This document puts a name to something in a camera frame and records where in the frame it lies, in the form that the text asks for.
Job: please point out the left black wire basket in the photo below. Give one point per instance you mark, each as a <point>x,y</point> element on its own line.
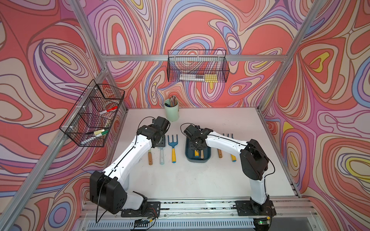
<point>84,116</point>

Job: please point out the yellow item in back basket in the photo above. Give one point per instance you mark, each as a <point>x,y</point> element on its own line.
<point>211,78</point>

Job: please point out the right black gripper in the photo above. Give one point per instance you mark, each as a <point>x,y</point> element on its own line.
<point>191,145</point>

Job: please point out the teal plastic storage box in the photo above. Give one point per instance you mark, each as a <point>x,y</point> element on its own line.
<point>190,154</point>

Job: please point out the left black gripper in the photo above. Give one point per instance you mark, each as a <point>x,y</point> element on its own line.
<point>163,140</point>

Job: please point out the lime rake wooden handle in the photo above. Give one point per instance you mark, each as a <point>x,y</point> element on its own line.
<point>220,155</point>

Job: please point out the black wire basket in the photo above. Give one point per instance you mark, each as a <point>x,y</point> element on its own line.
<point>200,62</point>
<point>84,116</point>

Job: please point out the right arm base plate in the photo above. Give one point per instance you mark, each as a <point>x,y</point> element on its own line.
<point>252,208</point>

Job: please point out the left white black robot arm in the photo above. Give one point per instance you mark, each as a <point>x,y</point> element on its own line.
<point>107,187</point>

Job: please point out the green marker in basket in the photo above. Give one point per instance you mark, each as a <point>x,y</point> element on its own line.
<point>98,133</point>

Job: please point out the clear tube in back basket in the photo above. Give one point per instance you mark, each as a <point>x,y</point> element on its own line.
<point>192,77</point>

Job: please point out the back black wire basket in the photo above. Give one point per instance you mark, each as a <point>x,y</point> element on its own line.
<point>200,62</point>

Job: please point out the red marker in basket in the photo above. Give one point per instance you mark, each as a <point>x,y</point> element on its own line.
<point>108,110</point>

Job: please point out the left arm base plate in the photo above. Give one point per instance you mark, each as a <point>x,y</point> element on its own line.
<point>149,209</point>

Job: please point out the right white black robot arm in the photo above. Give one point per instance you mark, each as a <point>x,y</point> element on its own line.
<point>254,161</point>

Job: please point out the mint green pen cup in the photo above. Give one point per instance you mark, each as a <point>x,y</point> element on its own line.
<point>172,112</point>

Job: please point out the light blue rake pale handle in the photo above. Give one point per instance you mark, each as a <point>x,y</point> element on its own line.
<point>161,156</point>

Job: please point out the pens in cup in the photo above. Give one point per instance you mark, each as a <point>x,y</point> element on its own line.
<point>171,102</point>

